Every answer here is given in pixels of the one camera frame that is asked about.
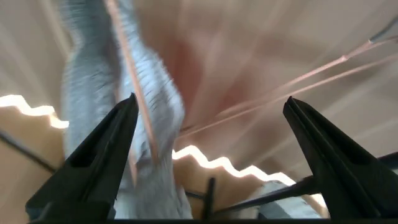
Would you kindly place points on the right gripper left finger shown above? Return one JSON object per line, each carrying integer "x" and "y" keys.
{"x": 81, "y": 180}

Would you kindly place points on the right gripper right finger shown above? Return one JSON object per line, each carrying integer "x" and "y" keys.
{"x": 342, "y": 180}

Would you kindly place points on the pale grey shorts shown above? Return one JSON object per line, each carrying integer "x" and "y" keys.
{"x": 87, "y": 77}

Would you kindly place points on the pink clothes hanger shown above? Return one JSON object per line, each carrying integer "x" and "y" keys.
{"x": 133, "y": 77}
{"x": 311, "y": 72}

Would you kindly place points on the white laundry basket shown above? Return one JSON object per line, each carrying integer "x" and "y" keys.
{"x": 289, "y": 207}

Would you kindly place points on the black clothes rack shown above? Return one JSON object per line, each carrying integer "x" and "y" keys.
{"x": 280, "y": 193}

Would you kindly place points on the beige curtain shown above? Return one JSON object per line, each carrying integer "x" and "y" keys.
{"x": 233, "y": 46}

